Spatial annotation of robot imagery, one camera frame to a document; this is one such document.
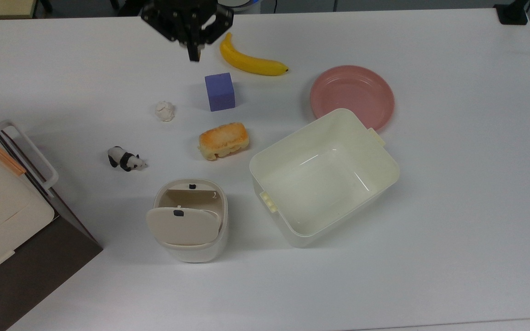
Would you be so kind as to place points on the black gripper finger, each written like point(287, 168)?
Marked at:
point(212, 30)
point(180, 34)

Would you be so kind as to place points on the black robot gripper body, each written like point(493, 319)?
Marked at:
point(187, 11)

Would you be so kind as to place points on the cream trash can with lid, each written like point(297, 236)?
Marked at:
point(184, 227)

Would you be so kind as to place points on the yellow banana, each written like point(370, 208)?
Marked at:
point(251, 63)

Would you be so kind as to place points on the purple foam cube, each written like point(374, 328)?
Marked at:
point(220, 92)

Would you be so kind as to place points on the white crumpled paper ball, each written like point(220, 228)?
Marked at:
point(165, 111)

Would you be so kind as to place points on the toasted bread loaf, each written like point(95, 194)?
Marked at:
point(223, 139)

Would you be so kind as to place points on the black and white panda figure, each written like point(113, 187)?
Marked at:
point(124, 158)

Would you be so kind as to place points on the pink round plate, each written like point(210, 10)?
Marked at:
point(357, 89)

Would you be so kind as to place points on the cream rectangular plastic bin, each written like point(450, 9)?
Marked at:
point(325, 179)

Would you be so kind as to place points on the dark brown wooden crate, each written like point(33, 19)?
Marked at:
point(39, 271)

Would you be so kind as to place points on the black table clamp mount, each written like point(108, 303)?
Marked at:
point(512, 13)

